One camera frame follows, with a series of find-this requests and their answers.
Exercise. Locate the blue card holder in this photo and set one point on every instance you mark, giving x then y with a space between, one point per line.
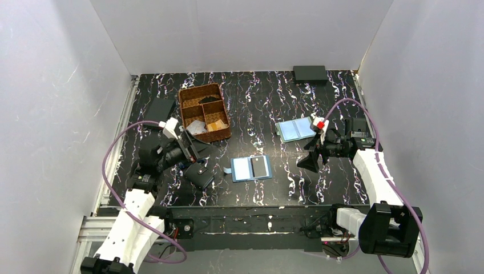
241 170

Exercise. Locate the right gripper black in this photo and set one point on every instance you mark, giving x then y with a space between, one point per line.
320 147

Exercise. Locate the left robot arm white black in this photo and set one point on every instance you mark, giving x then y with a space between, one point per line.
138 225

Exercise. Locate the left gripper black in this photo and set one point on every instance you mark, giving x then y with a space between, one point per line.
189 150

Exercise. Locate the brown wicker divided basket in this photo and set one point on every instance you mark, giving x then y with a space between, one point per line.
190 110

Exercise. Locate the black box back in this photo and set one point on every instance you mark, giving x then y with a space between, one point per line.
310 74

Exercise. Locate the black snap wallet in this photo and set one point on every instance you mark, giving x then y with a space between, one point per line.
199 176

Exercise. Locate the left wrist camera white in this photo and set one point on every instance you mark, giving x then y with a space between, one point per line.
169 128

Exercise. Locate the tan item in basket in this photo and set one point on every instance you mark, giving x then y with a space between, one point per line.
217 125

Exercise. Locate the teal open card holder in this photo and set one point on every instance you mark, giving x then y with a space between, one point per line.
293 130

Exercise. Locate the black box left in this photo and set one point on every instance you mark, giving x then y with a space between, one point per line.
160 110

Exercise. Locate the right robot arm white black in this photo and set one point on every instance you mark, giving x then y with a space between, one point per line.
389 228

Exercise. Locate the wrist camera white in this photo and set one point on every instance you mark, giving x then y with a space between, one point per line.
319 126
169 128

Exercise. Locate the black card in basket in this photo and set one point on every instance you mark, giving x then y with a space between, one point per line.
209 99

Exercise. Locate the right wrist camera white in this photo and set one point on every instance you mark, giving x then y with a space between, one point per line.
319 126

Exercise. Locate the white credit card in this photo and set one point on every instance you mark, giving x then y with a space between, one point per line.
196 133
197 125

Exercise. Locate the black card in holder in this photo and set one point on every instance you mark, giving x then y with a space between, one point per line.
259 166

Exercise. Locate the black box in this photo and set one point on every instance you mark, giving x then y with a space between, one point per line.
160 110
310 74

